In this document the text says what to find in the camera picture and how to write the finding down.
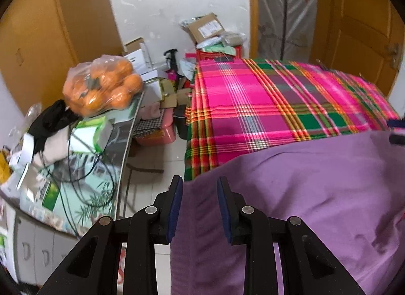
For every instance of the wooden door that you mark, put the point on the wooden door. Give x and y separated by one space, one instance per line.
360 37

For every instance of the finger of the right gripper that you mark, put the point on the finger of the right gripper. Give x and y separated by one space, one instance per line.
396 123
397 139

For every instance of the black kettle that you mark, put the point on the black kettle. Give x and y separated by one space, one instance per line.
181 120

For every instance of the bag of oranges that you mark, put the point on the bag of oranges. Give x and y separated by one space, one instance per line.
107 83

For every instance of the grey drawer cabinet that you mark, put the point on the grey drawer cabinet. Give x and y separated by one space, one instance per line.
33 251

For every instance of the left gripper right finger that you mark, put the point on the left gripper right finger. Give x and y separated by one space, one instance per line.
282 256

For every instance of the purple knit sweater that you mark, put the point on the purple knit sweater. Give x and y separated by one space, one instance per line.
348 189

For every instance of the folding side table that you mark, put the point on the folding side table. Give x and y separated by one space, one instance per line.
75 191

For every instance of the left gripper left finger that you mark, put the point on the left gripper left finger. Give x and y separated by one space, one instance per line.
92 265

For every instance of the wooden wardrobe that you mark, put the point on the wooden wardrobe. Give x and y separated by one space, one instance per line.
42 39

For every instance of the cardboard box with label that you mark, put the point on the cardboard box with label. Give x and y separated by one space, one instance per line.
205 28

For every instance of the pink plastic basket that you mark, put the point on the pink plastic basket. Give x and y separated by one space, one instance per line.
159 131

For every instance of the pink plaid bed cover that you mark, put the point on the pink plaid bed cover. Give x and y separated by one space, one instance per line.
248 105

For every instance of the plastic covered doorway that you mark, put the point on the plastic covered doorway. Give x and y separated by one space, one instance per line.
286 29

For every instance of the black folded cloth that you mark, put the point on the black folded cloth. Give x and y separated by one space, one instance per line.
51 120

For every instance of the green white medicine box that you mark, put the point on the green white medicine box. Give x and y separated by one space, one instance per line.
91 136

